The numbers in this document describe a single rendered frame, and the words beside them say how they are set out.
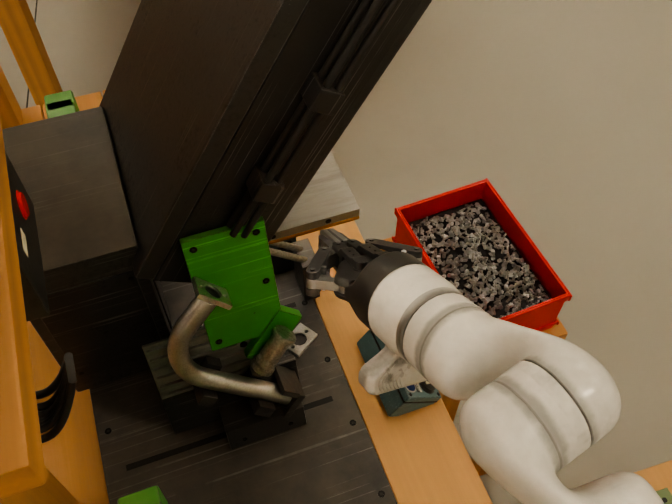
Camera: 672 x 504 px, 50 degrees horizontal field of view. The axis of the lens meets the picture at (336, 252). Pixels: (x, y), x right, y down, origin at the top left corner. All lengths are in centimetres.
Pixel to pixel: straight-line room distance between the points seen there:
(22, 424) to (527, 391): 35
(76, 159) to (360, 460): 64
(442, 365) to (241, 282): 54
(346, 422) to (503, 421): 77
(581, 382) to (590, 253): 218
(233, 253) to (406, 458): 45
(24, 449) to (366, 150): 239
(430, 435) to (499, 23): 258
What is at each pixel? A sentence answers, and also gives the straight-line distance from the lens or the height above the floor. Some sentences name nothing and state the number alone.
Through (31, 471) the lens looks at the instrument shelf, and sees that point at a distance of 56.
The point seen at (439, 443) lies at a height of 90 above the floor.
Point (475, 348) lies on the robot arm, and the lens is 53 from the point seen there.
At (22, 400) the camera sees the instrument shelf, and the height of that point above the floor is 154.
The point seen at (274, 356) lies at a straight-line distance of 108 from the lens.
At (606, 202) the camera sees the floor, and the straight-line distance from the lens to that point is 283.
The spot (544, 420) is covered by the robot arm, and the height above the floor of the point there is 160.
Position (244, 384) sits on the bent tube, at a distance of 112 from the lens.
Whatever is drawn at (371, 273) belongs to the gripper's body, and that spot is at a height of 152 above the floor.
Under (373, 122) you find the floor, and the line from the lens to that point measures 294.
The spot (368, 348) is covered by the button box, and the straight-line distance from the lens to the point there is 125.
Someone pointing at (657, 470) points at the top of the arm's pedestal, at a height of 85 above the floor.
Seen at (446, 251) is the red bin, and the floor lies 88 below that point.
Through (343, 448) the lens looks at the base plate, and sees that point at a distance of 120.
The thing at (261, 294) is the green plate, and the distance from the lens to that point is 104.
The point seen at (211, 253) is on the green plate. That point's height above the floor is 124.
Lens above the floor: 202
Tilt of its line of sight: 54 degrees down
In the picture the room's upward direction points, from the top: straight up
